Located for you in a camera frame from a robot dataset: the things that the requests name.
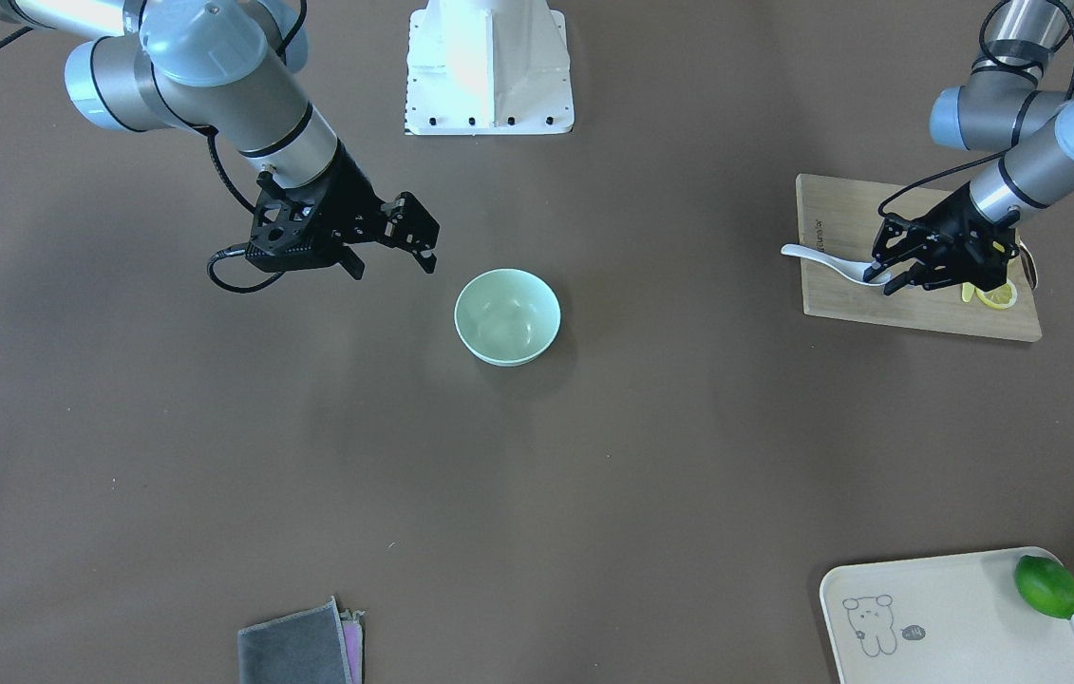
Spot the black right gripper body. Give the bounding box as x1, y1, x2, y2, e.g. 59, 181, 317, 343
305, 142, 387, 252

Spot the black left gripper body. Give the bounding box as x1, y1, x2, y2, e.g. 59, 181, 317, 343
931, 185, 1020, 276

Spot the white ceramic spoon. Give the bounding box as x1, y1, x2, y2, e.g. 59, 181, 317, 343
780, 243, 892, 287

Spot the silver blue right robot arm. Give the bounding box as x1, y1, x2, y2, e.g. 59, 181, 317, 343
0, 1, 440, 283

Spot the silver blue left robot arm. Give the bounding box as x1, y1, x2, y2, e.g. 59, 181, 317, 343
862, 1, 1074, 295

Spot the light green bowl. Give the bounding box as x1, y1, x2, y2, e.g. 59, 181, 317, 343
453, 268, 562, 368

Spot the wooden cutting board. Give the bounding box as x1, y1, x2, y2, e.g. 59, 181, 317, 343
794, 174, 1042, 341

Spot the lemon slice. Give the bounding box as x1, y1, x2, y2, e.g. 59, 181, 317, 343
961, 280, 1019, 311

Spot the white pillar with base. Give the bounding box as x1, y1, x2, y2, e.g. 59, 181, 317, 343
404, 1, 575, 136

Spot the green lime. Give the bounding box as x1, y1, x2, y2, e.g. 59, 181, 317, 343
1013, 555, 1074, 620

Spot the cream rabbit tray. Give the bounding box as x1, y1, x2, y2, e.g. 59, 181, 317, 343
819, 545, 1074, 683

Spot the grey folded cloth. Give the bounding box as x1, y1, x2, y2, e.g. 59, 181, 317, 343
237, 597, 366, 683

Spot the left gripper camera mount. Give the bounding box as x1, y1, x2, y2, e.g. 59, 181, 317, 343
872, 213, 937, 270

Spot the black gripper camera mount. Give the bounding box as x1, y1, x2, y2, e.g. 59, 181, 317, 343
245, 175, 343, 274

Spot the black camera cable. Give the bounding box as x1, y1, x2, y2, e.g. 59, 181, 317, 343
206, 128, 286, 294

